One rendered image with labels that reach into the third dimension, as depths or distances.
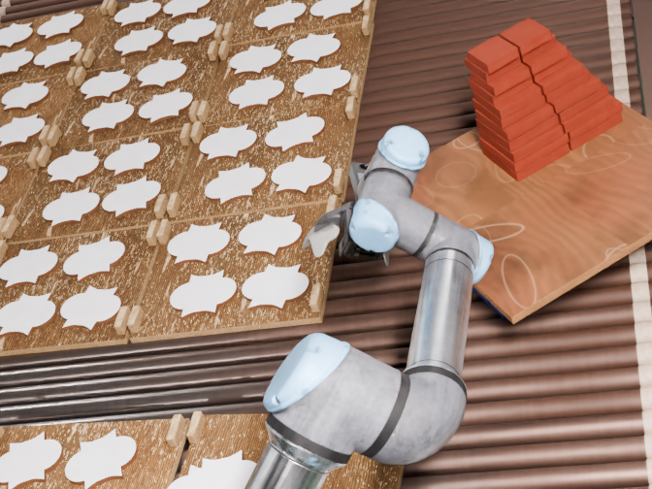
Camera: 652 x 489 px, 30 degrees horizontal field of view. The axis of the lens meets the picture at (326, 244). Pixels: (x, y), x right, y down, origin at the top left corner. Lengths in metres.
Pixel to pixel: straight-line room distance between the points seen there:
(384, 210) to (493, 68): 0.55
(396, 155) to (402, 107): 1.04
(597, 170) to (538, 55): 0.24
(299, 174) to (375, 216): 0.95
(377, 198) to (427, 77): 1.17
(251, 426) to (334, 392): 0.76
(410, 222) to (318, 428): 0.44
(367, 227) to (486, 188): 0.62
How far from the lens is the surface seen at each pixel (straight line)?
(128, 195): 2.88
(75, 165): 3.07
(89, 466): 2.31
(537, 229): 2.26
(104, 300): 2.62
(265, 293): 2.45
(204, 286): 2.53
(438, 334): 1.65
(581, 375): 2.16
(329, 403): 1.48
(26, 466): 2.38
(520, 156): 2.34
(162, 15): 3.57
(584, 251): 2.19
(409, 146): 1.85
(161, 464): 2.25
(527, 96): 2.31
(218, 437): 2.24
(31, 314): 2.69
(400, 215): 1.81
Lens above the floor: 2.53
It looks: 39 degrees down
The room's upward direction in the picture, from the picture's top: 21 degrees counter-clockwise
